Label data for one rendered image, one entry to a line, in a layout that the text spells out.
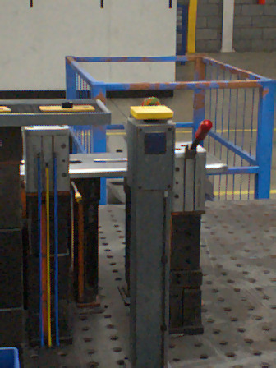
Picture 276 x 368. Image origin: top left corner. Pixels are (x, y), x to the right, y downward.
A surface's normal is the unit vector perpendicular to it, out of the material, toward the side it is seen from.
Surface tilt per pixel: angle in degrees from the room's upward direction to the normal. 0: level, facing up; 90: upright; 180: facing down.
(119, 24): 90
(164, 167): 90
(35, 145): 90
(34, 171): 90
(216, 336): 0
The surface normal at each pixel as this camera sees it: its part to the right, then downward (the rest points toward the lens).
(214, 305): 0.01, -0.97
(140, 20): 0.18, 0.24
